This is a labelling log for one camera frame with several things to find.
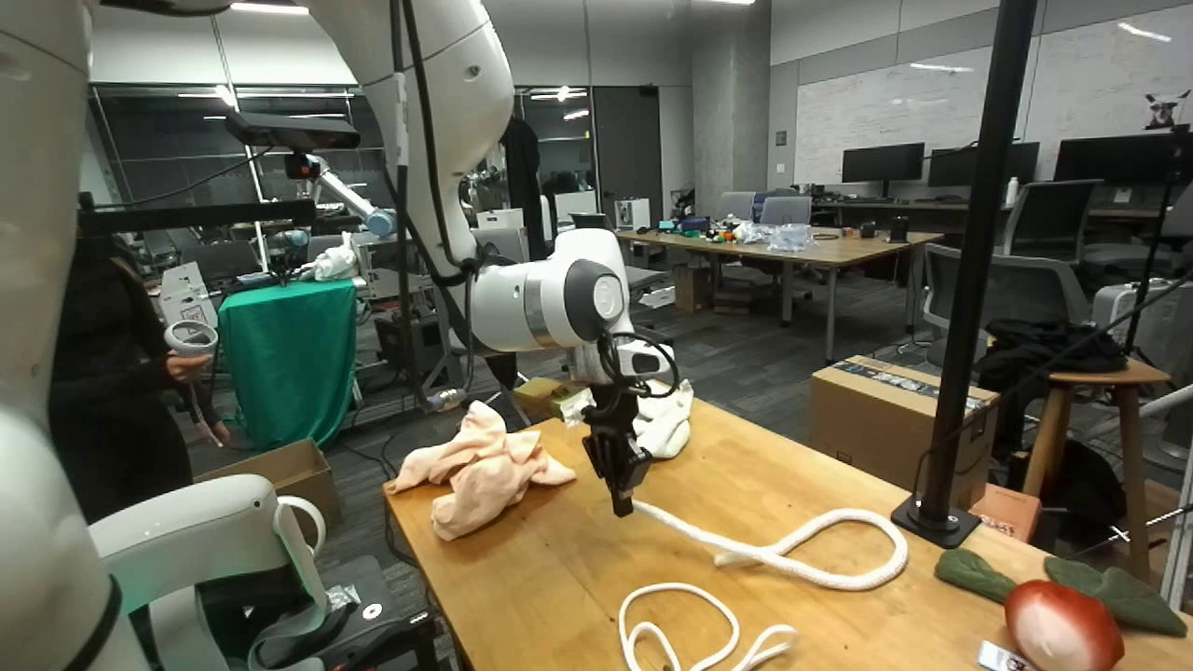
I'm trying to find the black vertical pole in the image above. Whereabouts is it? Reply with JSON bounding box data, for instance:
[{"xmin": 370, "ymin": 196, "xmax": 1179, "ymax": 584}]
[{"xmin": 890, "ymin": 0, "xmax": 1039, "ymax": 551}]

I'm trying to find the thick white cable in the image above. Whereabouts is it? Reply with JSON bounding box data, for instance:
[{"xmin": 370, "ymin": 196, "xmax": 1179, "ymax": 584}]
[{"xmin": 625, "ymin": 497, "xmax": 915, "ymax": 597}]

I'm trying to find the person's hand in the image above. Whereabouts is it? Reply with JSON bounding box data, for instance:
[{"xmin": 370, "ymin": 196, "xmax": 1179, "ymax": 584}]
[{"xmin": 159, "ymin": 346, "xmax": 221, "ymax": 382}]

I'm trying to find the dark green cloth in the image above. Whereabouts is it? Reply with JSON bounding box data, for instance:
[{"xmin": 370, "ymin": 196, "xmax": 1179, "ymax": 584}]
[{"xmin": 933, "ymin": 545, "xmax": 1193, "ymax": 641}]

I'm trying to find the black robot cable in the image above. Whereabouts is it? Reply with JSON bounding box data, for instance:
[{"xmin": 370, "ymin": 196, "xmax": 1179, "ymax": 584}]
[{"xmin": 384, "ymin": 0, "xmax": 686, "ymax": 406}]

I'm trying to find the small cardboard box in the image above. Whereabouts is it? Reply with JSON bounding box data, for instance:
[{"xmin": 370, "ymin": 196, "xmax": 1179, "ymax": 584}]
[{"xmin": 200, "ymin": 437, "xmax": 343, "ymax": 534}]

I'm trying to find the pale pink cloth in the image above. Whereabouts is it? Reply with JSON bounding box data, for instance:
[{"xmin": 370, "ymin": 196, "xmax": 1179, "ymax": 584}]
[{"xmin": 384, "ymin": 400, "xmax": 582, "ymax": 545}]

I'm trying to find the person in dark clothes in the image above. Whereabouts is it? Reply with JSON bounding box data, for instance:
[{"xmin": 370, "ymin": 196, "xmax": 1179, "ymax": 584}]
[{"xmin": 48, "ymin": 230, "xmax": 200, "ymax": 514}]

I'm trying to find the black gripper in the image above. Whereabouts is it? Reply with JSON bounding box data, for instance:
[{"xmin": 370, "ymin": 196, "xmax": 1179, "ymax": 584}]
[{"xmin": 579, "ymin": 381, "xmax": 655, "ymax": 520}]

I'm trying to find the cardboard box with dark strip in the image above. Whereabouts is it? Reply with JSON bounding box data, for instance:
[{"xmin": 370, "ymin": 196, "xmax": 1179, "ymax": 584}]
[{"xmin": 800, "ymin": 349, "xmax": 1004, "ymax": 514}]

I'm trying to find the white towel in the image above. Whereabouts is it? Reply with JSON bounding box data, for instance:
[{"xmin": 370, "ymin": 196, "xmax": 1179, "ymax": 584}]
[{"xmin": 625, "ymin": 378, "xmax": 702, "ymax": 467}]

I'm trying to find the long wooden desk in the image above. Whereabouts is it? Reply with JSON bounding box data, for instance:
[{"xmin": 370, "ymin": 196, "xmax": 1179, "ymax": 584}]
[{"xmin": 613, "ymin": 218, "xmax": 949, "ymax": 366}]

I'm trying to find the wooden stool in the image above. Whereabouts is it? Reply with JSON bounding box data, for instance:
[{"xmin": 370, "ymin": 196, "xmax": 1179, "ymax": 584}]
[{"xmin": 1019, "ymin": 355, "xmax": 1173, "ymax": 580}]

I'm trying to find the grey office chair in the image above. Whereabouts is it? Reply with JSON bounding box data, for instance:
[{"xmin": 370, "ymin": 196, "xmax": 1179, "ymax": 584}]
[{"xmin": 921, "ymin": 238, "xmax": 1104, "ymax": 337}]

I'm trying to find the black office chair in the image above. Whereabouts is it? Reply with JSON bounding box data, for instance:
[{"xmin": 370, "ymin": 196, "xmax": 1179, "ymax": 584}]
[{"xmin": 1004, "ymin": 174, "xmax": 1104, "ymax": 263}]

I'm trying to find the black tripod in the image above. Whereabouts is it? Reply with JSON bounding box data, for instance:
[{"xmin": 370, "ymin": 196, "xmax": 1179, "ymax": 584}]
[{"xmin": 1115, "ymin": 87, "xmax": 1193, "ymax": 370}]

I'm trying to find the green cloth cover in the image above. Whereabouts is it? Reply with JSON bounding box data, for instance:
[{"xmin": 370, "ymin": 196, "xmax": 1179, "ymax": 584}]
[{"xmin": 216, "ymin": 274, "xmax": 365, "ymax": 456}]

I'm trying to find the white VR controller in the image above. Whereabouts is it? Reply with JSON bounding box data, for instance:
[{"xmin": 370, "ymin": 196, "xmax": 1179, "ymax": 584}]
[{"xmin": 159, "ymin": 317, "xmax": 222, "ymax": 363}]

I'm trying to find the white paper sign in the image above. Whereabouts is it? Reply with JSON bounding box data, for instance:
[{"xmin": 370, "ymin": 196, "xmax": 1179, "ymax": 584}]
[{"xmin": 155, "ymin": 257, "xmax": 222, "ymax": 328}]

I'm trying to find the black computer monitor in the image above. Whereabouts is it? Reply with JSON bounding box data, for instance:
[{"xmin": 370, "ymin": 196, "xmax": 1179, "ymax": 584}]
[
  {"xmin": 1051, "ymin": 127, "xmax": 1193, "ymax": 192},
  {"xmin": 928, "ymin": 139, "xmax": 1045, "ymax": 191},
  {"xmin": 840, "ymin": 139, "xmax": 933, "ymax": 191}
]

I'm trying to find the wall whiteboard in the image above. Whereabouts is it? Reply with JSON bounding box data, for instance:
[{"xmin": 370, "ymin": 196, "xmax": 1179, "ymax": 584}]
[{"xmin": 795, "ymin": 33, "xmax": 1193, "ymax": 191}]

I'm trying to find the red round object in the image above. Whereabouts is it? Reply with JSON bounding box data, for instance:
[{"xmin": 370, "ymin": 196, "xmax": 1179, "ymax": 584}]
[{"xmin": 1000, "ymin": 578, "xmax": 1131, "ymax": 671}]

